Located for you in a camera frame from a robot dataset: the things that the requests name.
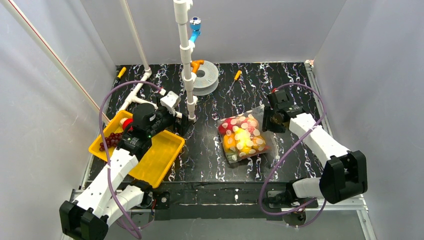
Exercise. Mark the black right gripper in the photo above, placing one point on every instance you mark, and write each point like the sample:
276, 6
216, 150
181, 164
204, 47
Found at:
274, 117

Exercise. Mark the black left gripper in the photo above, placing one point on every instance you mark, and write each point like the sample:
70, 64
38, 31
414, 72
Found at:
178, 119

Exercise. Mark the clear polka dot zip bag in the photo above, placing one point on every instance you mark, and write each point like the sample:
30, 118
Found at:
242, 135

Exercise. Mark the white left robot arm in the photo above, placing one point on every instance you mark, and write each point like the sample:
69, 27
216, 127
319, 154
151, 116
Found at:
111, 194

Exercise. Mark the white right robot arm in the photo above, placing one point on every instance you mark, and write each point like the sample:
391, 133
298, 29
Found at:
344, 171

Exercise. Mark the yellow plastic tray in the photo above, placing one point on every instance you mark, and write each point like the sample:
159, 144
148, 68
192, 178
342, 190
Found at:
154, 165

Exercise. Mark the grey filament spool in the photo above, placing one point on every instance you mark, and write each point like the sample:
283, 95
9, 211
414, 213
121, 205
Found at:
206, 80

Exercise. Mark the yellow screwdriver right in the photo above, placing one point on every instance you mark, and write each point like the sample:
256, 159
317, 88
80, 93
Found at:
235, 79

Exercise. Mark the red toy apple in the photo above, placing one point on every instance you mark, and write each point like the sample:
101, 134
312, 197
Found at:
126, 124

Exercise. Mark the purple toy grapes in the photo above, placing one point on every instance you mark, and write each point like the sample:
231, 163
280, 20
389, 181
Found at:
111, 141

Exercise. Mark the white pvc pipe stand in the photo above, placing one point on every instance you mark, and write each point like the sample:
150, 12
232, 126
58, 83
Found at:
181, 8

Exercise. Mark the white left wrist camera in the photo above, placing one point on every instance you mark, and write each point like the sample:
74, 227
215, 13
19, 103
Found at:
170, 100

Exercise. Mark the orange clamp handle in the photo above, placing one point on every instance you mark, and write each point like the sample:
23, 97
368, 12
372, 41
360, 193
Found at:
195, 65

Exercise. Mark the blue overhead camera mount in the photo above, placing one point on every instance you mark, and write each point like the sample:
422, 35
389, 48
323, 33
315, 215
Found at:
195, 26

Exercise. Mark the aluminium frame rail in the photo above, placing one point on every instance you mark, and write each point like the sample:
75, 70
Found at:
90, 215

